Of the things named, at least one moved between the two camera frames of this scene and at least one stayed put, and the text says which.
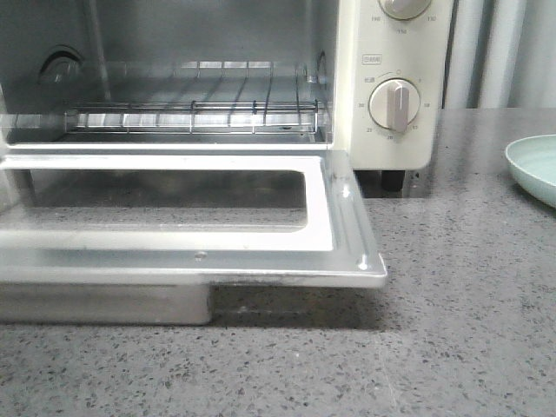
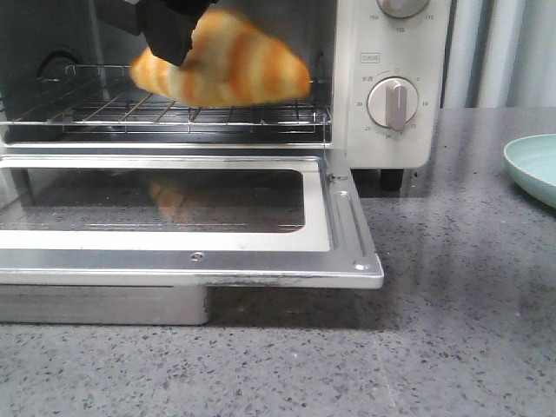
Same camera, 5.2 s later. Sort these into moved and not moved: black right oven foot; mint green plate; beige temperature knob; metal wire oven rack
Moved: metal wire oven rack
Not moved: mint green plate; beige temperature knob; black right oven foot
